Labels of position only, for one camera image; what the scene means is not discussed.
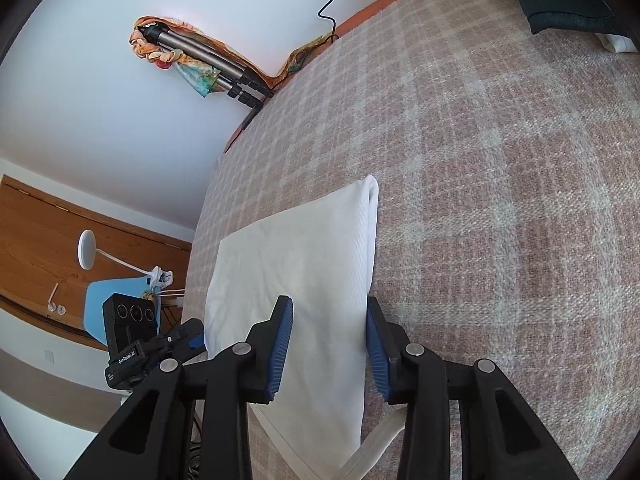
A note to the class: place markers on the white wall socket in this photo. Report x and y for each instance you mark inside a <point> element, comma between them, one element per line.
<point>60,310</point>

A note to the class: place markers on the colourful knotted scarf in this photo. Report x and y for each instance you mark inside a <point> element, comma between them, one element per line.
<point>195,72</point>

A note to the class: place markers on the plaid bed blanket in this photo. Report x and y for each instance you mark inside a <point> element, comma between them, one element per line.
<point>500,210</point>

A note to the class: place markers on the orange scarf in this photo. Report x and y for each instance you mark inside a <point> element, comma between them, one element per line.
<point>227,46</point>

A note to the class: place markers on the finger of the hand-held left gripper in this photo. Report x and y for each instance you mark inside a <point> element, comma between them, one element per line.
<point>192,337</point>

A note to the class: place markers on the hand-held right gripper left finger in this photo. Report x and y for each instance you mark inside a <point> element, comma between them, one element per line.
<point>280,345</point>

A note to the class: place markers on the light blue chair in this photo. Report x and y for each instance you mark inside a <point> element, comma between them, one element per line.
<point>97,305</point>

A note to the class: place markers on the orange bed sheet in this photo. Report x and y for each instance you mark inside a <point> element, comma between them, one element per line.
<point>360,15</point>

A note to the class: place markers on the white camisole top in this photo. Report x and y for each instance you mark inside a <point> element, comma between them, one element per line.
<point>300,260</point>

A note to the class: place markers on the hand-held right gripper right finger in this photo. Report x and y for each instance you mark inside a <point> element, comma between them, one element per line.
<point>377,350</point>

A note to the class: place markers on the white clip desk lamp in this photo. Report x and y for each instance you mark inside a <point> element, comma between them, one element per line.
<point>86,250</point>

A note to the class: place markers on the white folded garment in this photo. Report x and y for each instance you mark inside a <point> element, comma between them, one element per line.
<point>620,42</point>

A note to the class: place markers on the silver folded tripod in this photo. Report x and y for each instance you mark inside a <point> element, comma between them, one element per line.
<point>200,50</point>

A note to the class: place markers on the wooden door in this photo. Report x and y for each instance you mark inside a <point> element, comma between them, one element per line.
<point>40,240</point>

